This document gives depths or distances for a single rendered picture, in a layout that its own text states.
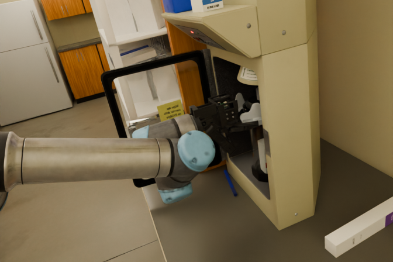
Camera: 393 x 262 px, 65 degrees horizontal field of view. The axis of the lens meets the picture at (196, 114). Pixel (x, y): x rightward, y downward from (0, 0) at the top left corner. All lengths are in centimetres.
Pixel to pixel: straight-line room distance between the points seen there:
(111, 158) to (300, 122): 43
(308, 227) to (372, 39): 56
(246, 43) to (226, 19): 7
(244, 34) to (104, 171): 36
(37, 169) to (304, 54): 55
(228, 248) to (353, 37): 72
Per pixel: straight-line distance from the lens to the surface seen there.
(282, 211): 85
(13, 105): 577
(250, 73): 77
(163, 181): 69
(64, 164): 54
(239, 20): 61
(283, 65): 68
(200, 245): 88
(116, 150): 55
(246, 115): 78
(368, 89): 108
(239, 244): 86
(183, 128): 74
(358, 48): 107
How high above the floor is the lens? 157
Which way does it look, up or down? 23 degrees down
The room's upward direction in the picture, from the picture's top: 11 degrees counter-clockwise
